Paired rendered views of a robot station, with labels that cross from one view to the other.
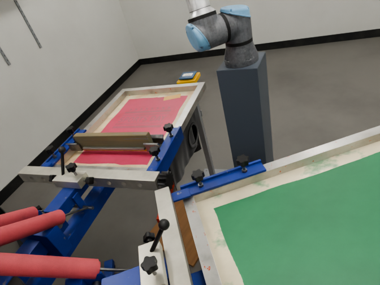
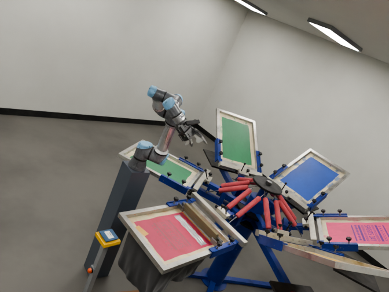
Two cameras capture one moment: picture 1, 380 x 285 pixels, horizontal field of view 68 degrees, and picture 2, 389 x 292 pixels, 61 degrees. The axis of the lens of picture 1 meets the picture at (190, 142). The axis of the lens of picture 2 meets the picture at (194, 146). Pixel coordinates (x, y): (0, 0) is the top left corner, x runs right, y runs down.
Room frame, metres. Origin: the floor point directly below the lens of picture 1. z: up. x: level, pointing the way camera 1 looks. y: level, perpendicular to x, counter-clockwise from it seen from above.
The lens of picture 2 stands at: (3.49, 0.52, 2.48)
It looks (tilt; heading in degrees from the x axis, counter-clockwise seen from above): 20 degrees down; 191
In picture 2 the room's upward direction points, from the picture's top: 24 degrees clockwise
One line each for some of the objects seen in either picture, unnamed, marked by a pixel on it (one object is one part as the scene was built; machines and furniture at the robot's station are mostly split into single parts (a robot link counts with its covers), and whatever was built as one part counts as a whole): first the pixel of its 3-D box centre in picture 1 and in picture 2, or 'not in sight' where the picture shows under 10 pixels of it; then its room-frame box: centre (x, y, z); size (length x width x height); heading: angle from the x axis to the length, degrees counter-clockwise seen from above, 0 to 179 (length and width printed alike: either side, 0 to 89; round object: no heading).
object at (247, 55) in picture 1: (240, 50); (138, 161); (1.18, -0.32, 1.25); 0.15 x 0.15 x 0.10
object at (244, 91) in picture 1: (254, 161); (114, 222); (1.18, -0.32, 0.60); 0.18 x 0.18 x 1.20; 58
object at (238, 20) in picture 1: (234, 22); (144, 149); (1.18, -0.31, 1.37); 0.13 x 0.12 x 0.14; 103
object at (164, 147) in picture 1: (166, 152); (179, 204); (0.98, 0.11, 0.98); 0.30 x 0.05 x 0.07; 153
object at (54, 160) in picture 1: (68, 150); (221, 248); (1.23, 0.61, 0.98); 0.30 x 0.05 x 0.07; 153
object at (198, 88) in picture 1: (135, 123); (179, 230); (1.32, 0.25, 0.97); 0.79 x 0.58 x 0.04; 153
